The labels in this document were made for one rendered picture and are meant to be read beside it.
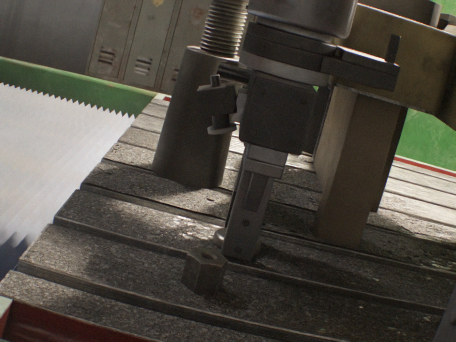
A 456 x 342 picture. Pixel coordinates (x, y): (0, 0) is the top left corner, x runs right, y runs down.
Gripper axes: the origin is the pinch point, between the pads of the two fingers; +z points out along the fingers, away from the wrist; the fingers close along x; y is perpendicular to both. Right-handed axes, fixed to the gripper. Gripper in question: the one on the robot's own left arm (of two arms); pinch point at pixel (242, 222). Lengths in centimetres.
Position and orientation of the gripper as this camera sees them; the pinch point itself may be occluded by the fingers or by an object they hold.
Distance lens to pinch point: 60.0
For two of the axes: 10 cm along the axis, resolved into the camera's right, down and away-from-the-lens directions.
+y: -9.7, -2.5, -0.4
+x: -0.3, 2.5, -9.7
